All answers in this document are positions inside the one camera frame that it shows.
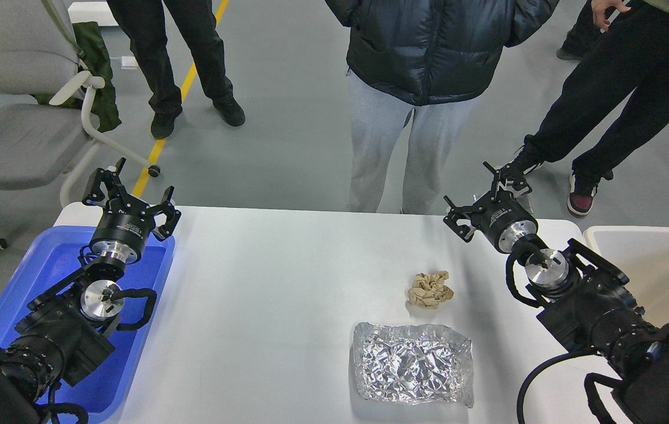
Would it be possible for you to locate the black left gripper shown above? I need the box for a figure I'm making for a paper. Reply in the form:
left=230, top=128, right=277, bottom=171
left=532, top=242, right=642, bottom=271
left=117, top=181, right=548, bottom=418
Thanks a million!
left=81, top=157, right=181, bottom=264

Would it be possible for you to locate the green jacket on chair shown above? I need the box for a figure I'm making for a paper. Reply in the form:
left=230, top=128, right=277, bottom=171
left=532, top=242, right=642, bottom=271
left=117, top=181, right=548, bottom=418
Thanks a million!
left=34, top=21, right=122, bottom=133

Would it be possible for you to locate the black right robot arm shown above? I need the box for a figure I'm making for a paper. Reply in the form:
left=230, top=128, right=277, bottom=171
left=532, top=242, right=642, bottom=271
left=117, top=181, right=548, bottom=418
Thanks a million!
left=444, top=165, right=669, bottom=423

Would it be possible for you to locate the grey office chair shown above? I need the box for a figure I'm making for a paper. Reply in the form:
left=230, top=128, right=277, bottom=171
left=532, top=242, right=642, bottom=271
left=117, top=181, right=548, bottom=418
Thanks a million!
left=0, top=1, right=161, bottom=206

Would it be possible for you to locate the person in black trousers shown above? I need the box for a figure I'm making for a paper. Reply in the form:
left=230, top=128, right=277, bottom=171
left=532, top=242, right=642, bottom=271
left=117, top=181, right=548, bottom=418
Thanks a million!
left=106, top=0, right=247, bottom=140

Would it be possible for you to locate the white plastic bin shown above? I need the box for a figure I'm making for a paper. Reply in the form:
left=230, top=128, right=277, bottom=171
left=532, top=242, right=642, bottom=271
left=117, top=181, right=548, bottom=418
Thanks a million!
left=583, top=226, right=669, bottom=326

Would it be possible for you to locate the silver foil bag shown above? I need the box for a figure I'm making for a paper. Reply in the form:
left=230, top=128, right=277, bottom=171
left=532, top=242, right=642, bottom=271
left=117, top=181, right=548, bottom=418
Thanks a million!
left=352, top=322, right=475, bottom=408

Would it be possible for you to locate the blue plastic tray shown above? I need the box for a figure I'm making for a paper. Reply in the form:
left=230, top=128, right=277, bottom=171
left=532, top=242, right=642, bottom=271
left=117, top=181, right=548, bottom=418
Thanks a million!
left=0, top=226, right=176, bottom=415

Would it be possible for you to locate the person in black puffer jacket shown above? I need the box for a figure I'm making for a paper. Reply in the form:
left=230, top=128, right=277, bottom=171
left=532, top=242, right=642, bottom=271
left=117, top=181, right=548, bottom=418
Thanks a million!
left=327, top=1, right=558, bottom=214

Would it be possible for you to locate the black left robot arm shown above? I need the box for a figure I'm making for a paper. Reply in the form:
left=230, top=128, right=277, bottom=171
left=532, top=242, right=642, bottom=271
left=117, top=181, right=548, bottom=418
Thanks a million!
left=0, top=158, right=181, bottom=423

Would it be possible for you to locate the crumpled brown paper ball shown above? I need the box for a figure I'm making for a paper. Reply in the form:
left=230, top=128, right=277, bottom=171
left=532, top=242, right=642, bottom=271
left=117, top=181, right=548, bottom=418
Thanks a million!
left=407, top=270, right=455, bottom=309

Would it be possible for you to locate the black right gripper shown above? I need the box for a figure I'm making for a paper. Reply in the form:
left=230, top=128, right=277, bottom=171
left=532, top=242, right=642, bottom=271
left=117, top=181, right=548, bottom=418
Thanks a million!
left=443, top=161, right=538, bottom=253

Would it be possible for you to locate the person with red sneakers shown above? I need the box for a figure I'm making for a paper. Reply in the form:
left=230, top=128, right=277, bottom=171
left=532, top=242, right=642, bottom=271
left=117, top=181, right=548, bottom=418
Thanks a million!
left=510, top=1, right=669, bottom=216

